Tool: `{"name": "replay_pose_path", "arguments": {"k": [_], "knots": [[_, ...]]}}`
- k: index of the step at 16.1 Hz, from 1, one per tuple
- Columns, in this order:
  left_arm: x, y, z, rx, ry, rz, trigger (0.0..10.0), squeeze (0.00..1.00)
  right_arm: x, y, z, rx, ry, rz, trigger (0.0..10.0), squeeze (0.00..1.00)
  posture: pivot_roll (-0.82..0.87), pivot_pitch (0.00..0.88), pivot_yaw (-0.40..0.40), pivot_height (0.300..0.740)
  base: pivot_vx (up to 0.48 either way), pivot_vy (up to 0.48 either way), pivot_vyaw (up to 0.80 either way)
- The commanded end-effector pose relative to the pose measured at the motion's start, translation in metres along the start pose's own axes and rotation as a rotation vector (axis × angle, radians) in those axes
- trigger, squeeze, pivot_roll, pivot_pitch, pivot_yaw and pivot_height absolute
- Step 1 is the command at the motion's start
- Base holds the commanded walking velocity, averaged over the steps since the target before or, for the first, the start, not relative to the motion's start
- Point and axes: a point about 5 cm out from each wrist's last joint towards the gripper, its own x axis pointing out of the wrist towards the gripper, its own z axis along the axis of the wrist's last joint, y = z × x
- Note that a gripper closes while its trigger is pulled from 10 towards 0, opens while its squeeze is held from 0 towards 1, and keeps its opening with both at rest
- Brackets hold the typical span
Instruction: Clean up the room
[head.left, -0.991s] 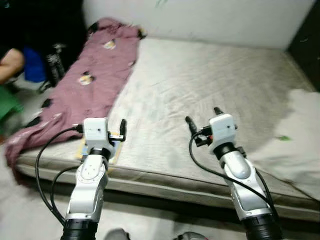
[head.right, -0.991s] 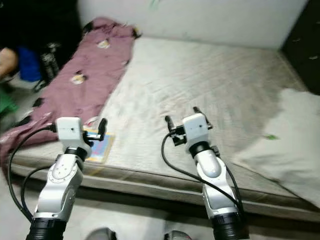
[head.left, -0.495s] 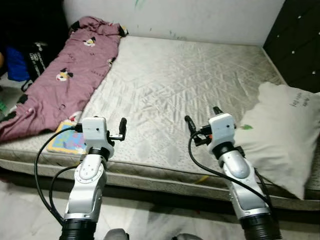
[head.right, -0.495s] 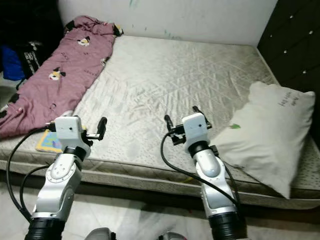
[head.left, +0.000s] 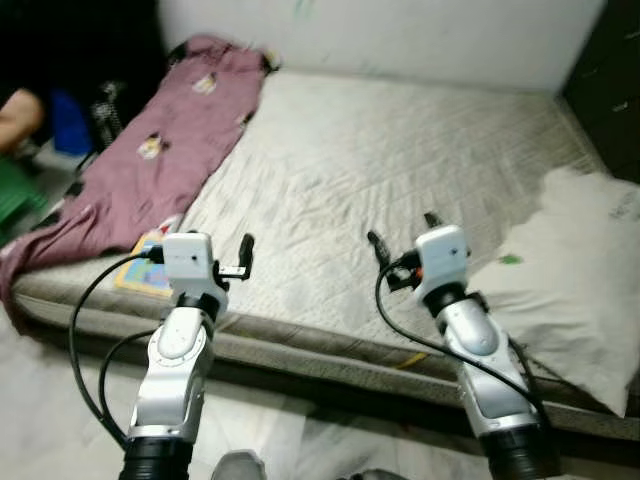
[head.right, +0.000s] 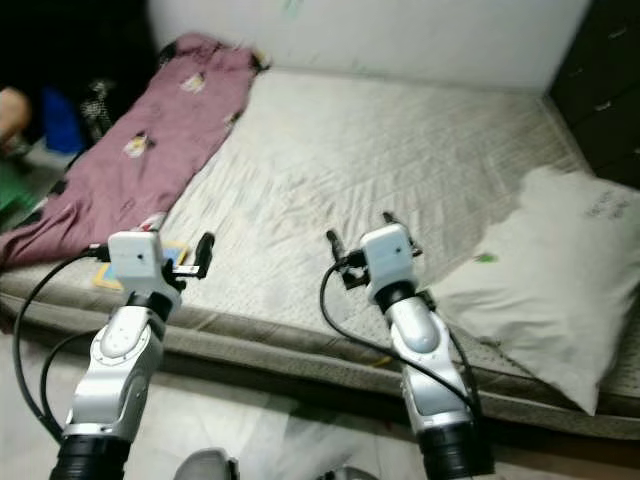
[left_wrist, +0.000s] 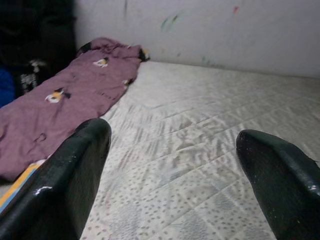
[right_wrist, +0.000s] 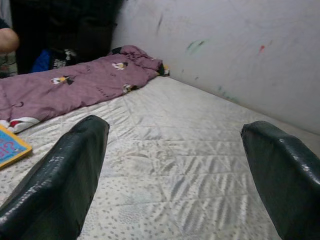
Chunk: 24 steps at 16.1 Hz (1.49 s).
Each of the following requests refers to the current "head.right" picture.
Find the colourful children's book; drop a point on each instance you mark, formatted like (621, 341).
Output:
(105, 277)

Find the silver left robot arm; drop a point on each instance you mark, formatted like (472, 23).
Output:
(115, 370)

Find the grey quilted mattress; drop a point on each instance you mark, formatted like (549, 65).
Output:
(360, 160)

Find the pink cartoon print blanket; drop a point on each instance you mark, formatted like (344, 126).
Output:
(140, 170)

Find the beige pillow with lettering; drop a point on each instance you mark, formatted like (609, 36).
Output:
(550, 280)

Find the green plastic stool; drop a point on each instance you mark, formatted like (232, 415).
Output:
(12, 190)

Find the grey left robot leg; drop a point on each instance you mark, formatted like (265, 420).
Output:
(205, 467)

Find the grey robot leg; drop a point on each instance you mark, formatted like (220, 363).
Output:
(342, 474)
(205, 467)

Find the grey right robot leg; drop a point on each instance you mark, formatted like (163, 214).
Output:
(342, 474)

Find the person in black shorts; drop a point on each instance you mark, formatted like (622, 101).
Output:
(12, 110)

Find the black tufted headboard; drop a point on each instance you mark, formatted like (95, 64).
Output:
(600, 80)

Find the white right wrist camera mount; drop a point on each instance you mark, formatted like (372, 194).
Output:
(392, 255)

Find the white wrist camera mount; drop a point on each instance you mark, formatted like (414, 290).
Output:
(135, 258)
(392, 255)

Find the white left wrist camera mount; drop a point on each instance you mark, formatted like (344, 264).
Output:
(135, 258)

